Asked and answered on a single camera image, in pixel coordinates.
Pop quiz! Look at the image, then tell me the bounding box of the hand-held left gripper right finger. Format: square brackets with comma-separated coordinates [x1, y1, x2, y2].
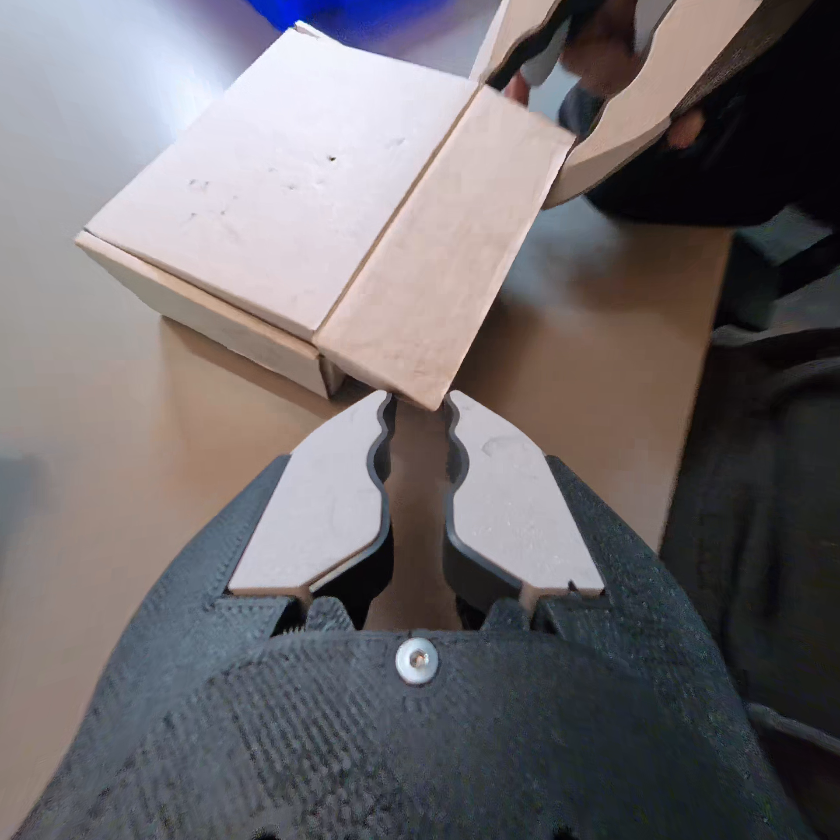
[443, 390, 606, 609]

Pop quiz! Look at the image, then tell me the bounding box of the white cardboard box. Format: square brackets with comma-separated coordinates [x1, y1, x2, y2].
[74, 20, 577, 412]

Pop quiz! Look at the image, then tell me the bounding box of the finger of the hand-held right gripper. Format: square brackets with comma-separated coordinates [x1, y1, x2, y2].
[545, 0, 765, 211]
[469, 0, 573, 91]

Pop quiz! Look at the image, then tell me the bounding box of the blue plastic bin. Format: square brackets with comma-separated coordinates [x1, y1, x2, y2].
[246, 0, 455, 32]

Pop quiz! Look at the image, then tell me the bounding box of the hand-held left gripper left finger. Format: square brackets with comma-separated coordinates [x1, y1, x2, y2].
[228, 390, 396, 613]

